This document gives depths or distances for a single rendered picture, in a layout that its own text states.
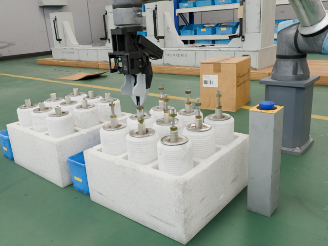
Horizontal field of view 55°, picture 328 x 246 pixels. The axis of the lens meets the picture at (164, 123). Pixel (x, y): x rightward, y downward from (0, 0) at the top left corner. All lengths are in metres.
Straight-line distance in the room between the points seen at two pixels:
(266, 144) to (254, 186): 0.14
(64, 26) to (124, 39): 4.61
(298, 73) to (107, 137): 0.80
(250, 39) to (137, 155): 2.36
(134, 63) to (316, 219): 0.66
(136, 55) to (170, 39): 2.96
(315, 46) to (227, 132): 0.47
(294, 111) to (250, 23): 1.83
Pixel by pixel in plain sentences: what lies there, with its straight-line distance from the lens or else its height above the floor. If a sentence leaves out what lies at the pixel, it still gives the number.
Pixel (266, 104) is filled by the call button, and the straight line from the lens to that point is 0.87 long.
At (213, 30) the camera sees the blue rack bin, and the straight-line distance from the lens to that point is 6.43.
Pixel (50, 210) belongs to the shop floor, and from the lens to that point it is 1.10.
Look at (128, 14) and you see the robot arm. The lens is 0.81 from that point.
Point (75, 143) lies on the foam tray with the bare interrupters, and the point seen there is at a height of 0.15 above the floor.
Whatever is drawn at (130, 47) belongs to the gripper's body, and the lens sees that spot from 0.82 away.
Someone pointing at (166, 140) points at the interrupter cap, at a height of 0.25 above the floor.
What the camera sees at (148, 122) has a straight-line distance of 1.03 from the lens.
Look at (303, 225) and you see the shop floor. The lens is 0.98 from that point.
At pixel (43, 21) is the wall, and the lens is 7.78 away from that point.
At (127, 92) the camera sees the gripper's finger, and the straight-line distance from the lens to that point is 0.87.
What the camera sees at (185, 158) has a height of 0.22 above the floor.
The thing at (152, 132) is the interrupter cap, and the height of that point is 0.25.
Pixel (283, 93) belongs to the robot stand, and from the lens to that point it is 1.35.
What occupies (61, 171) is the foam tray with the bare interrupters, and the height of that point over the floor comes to 0.07.
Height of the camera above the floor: 0.55
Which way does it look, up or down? 18 degrees down
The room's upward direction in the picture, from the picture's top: 4 degrees counter-clockwise
